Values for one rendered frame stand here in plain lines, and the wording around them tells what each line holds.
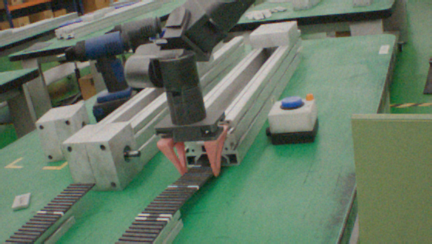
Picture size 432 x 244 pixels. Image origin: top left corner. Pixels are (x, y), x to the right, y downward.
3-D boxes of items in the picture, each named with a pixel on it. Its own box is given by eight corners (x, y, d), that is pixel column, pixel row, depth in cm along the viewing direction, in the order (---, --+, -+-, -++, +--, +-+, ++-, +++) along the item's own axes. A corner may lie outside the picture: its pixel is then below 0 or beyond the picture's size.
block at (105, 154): (133, 191, 85) (119, 140, 82) (75, 190, 89) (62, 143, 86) (154, 168, 93) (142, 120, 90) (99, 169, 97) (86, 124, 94)
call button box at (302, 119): (314, 143, 90) (310, 110, 88) (263, 146, 93) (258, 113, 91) (318, 127, 97) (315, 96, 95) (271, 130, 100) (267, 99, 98)
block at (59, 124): (92, 156, 105) (82, 114, 102) (46, 163, 107) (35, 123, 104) (104, 139, 115) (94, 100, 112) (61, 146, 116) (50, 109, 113)
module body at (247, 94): (240, 165, 87) (231, 119, 84) (187, 167, 91) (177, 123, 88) (304, 55, 158) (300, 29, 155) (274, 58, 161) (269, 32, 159)
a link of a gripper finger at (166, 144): (180, 167, 88) (169, 116, 85) (218, 166, 86) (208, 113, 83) (165, 184, 82) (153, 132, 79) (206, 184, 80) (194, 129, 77)
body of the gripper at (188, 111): (170, 124, 86) (161, 83, 83) (227, 120, 82) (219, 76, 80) (154, 139, 80) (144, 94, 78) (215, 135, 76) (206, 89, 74)
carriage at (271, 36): (291, 54, 135) (288, 30, 133) (253, 58, 139) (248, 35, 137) (299, 42, 150) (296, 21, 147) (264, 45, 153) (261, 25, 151)
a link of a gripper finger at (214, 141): (196, 166, 87) (185, 115, 84) (235, 165, 85) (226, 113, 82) (182, 184, 81) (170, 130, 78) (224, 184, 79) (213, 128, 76)
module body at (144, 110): (143, 168, 94) (132, 126, 91) (99, 169, 97) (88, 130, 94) (247, 61, 164) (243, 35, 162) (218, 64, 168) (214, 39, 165)
